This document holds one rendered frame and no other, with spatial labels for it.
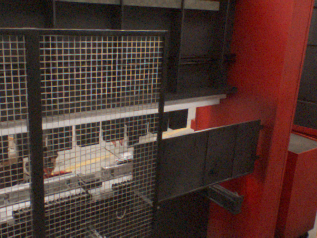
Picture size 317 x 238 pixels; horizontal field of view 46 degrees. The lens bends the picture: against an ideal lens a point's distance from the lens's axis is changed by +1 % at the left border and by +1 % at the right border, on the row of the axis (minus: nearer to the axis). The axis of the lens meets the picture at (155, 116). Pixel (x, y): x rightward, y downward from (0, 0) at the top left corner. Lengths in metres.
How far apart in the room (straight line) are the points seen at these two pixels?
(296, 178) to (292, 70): 0.99
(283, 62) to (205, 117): 0.93
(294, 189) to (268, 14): 1.51
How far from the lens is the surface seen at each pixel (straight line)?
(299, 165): 3.39
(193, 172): 2.54
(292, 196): 3.48
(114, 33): 1.62
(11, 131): 2.32
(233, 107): 3.11
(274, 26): 2.84
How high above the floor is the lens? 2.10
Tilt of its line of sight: 17 degrees down
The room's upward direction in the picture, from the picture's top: 3 degrees clockwise
